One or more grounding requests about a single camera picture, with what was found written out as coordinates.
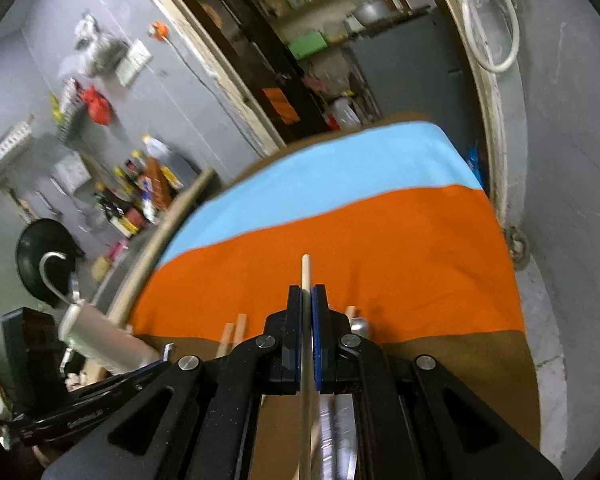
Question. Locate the row of sauce bottles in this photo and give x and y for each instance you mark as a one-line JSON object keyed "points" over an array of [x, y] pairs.
{"points": [[122, 200]]}

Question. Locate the metal cooking pot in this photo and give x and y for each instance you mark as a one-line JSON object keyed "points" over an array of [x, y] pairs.
{"points": [[372, 11]]}

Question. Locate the green box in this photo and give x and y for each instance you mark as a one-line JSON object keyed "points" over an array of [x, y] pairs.
{"points": [[307, 43]]}

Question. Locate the blue plastic item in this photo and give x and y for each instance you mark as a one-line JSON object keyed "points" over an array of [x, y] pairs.
{"points": [[476, 162]]}

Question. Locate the silver metal spoon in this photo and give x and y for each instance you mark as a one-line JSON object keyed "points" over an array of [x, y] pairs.
{"points": [[360, 327]]}

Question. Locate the white plastic canister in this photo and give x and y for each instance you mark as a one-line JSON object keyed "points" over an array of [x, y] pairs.
{"points": [[346, 114]]}

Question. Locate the blue orange brown striped cloth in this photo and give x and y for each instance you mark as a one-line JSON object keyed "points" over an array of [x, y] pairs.
{"points": [[380, 250]]}

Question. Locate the wall rack with packets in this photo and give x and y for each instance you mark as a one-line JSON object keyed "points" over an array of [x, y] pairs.
{"points": [[67, 110]]}

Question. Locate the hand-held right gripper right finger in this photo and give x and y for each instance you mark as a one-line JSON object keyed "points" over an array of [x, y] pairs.
{"points": [[316, 355]]}

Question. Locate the grey cabinet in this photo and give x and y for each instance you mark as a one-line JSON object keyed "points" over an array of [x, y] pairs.
{"points": [[410, 65]]}

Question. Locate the wooden chopstick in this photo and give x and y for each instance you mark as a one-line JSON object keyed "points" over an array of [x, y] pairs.
{"points": [[306, 270], [226, 341], [240, 329], [350, 311]]}

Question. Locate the orange wall hook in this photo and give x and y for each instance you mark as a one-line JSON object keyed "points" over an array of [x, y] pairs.
{"points": [[157, 30]]}

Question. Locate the white wall socket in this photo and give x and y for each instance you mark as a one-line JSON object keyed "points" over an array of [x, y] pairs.
{"points": [[132, 62]]}

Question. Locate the wooden door frame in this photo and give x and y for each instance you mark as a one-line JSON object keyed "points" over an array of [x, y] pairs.
{"points": [[215, 60]]}

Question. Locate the grey plastic bag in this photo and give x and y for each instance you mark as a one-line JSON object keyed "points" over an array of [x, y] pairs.
{"points": [[97, 47]]}

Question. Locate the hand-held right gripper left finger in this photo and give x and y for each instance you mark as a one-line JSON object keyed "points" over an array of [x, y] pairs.
{"points": [[294, 350]]}

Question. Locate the red plastic bag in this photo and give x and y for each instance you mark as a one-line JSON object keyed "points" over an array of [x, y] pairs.
{"points": [[97, 105]]}

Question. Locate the large plastic jug yellow cap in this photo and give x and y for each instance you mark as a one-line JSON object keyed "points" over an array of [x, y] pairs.
{"points": [[155, 147]]}

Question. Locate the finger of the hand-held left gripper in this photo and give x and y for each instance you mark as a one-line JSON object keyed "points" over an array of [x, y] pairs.
{"points": [[95, 410]]}

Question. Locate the black wok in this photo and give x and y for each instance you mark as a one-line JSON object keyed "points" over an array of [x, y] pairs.
{"points": [[40, 240]]}

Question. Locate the chrome faucet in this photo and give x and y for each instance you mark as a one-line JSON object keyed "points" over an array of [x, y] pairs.
{"points": [[105, 342]]}

